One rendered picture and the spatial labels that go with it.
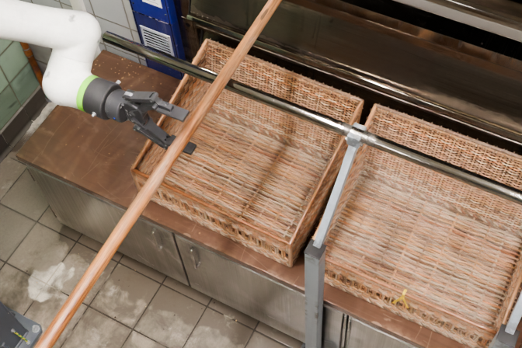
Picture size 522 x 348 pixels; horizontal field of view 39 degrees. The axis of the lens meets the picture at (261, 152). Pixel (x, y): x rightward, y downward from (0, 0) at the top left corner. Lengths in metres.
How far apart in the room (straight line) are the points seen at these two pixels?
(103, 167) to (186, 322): 0.69
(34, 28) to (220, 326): 1.43
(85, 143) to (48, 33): 0.82
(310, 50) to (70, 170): 0.89
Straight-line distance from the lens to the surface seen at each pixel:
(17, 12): 1.74
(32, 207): 3.17
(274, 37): 2.20
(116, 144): 2.51
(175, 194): 2.21
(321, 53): 2.15
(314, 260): 1.83
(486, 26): 1.66
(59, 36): 1.79
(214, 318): 2.79
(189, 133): 1.71
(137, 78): 2.66
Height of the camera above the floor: 2.59
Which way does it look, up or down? 56 degrees down
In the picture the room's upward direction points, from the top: 5 degrees counter-clockwise
